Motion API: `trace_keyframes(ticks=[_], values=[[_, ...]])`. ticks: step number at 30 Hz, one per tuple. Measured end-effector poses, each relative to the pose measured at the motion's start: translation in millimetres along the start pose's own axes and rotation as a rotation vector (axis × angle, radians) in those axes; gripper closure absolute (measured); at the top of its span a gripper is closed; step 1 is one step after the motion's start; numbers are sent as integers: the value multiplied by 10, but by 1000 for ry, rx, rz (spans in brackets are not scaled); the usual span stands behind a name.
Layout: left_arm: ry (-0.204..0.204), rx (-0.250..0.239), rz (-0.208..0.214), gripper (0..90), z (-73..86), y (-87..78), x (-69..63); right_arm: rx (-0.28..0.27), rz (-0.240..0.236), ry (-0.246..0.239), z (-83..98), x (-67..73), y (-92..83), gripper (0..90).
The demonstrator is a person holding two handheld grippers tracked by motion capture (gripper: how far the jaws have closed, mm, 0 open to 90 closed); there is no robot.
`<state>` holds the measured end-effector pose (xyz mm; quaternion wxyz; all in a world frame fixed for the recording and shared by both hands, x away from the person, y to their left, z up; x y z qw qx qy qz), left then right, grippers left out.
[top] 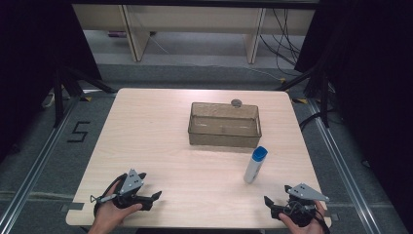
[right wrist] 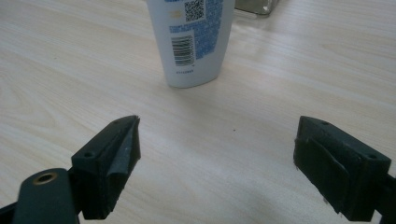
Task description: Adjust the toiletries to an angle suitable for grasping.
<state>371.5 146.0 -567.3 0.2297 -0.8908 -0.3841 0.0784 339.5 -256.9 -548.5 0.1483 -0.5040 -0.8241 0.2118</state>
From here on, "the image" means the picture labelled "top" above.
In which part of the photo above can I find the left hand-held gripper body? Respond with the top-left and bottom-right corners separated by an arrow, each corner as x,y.
111,168 -> 154,212

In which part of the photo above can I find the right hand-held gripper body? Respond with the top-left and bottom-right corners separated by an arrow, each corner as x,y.
270,182 -> 330,228

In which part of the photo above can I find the person's right hand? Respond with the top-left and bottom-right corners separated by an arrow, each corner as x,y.
278,200 -> 326,234

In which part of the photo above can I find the person's left hand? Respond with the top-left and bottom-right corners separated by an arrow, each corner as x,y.
88,180 -> 144,234

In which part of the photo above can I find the white bottle with blue cap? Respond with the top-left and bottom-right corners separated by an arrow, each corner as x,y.
243,145 -> 269,185

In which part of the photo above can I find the translucent brown plastic box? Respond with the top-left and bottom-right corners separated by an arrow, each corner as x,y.
187,101 -> 263,149

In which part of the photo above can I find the black metal stand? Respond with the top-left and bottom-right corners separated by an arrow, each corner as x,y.
53,65 -> 117,129
275,63 -> 331,130

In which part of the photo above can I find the black curtain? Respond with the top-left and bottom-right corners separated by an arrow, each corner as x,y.
0,0 -> 103,164
293,0 -> 413,225

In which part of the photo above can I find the beige wooden desk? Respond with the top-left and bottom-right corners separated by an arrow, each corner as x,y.
71,3 -> 317,64

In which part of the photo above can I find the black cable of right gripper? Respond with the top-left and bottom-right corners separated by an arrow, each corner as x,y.
312,208 -> 331,234

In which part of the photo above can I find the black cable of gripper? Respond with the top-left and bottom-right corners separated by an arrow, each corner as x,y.
93,173 -> 129,218
312,208 -> 331,234

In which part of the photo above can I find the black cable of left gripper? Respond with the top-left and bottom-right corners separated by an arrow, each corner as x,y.
93,173 -> 129,218

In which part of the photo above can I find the metal floor rail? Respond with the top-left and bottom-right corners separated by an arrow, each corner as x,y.
0,97 -> 82,234
307,98 -> 384,234

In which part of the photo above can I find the thick black floor cable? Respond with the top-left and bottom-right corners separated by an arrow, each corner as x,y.
298,110 -> 325,132

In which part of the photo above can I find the coiled white cable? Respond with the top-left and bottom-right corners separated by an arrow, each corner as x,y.
40,92 -> 56,109

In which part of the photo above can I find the bundle of black cables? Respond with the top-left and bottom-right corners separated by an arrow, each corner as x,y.
258,7 -> 304,78

